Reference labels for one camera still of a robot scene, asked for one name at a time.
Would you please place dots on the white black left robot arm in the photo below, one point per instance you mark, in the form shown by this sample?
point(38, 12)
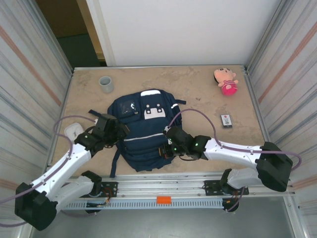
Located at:
point(67, 161)

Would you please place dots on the pink plush doll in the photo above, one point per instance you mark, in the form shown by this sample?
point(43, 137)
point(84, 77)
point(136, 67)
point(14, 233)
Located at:
point(227, 85)

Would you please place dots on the small black box white label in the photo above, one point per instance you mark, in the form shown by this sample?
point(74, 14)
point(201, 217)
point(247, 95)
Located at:
point(226, 120)

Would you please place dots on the aluminium mounting rail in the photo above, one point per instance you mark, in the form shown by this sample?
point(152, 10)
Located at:
point(161, 184)

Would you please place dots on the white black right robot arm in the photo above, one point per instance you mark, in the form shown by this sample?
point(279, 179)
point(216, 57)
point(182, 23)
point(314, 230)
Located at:
point(230, 151)

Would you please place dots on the orange plastic block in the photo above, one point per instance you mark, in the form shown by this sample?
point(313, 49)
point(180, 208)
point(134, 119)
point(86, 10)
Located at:
point(164, 200)

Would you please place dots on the grey plastic cup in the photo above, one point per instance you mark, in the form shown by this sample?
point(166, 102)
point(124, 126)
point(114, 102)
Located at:
point(106, 85)

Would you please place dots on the navy blue backpack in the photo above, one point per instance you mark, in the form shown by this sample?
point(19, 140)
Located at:
point(143, 148)

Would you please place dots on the white plastic dish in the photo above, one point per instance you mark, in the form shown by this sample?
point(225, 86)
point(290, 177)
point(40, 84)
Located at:
point(73, 130)

